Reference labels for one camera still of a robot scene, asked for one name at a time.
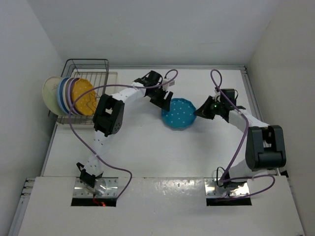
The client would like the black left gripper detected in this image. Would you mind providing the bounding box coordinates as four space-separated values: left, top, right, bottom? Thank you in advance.
148 86 172 112

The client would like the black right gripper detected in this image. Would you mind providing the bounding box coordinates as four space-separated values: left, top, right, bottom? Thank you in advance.
193 95 224 120

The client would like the teal polka dot plate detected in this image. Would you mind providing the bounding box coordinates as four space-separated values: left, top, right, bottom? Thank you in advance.
161 98 196 130

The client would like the yellow polka dot plate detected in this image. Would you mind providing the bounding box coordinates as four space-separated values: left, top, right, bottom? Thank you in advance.
72 78 97 116

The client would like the purple bear plate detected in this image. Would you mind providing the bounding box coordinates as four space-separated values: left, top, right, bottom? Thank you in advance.
68 77 81 115

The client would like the light blue plate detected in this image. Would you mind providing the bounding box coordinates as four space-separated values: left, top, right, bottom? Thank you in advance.
56 77 69 114

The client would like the cream floral plate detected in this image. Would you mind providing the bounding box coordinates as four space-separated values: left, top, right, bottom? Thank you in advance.
42 76 63 116

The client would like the cream bear plate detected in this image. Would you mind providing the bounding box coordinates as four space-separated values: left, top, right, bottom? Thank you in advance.
62 77 74 114

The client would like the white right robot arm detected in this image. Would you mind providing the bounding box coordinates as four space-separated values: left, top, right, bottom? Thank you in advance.
194 89 286 187

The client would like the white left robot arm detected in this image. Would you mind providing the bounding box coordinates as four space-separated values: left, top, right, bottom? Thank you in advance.
77 69 178 188

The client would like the cream drain tray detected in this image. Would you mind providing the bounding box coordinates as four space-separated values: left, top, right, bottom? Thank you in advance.
61 72 118 123

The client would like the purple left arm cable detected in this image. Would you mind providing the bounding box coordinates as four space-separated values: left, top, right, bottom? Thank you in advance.
68 69 179 200

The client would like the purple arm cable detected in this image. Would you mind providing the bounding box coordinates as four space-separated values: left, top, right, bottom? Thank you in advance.
210 69 276 201
68 69 179 200

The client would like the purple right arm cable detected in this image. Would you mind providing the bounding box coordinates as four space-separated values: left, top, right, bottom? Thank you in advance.
210 69 276 201

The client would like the dark wire dish rack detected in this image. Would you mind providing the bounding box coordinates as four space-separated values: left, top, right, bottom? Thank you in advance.
48 59 109 125

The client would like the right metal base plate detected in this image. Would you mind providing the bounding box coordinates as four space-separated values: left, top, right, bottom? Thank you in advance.
204 177 250 199

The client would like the metal base plate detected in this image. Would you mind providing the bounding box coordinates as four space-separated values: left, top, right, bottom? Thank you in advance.
72 177 118 198
204 177 250 199

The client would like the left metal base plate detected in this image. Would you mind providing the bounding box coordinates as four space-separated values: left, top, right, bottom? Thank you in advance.
72 177 118 198

